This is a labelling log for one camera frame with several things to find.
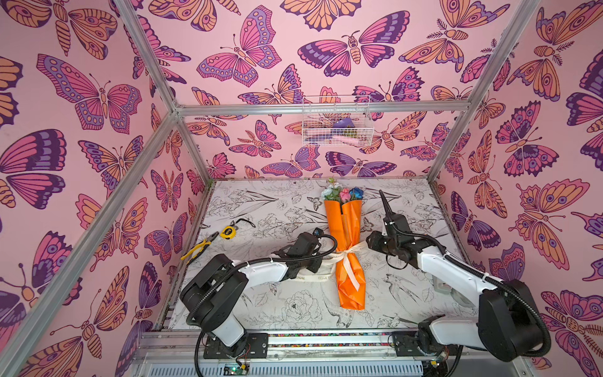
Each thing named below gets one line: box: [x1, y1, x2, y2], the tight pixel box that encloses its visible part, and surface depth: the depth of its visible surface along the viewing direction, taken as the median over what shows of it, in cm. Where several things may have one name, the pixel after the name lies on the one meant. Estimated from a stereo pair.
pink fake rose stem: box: [339, 187, 351, 203], surface depth 108 cm
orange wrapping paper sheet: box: [324, 199, 366, 311], surface depth 91 cm
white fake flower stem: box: [321, 177, 343, 202], surface depth 111 cm
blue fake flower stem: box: [348, 186, 365, 201], surface depth 108 cm
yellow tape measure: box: [219, 218, 256, 240], surface depth 101 cm
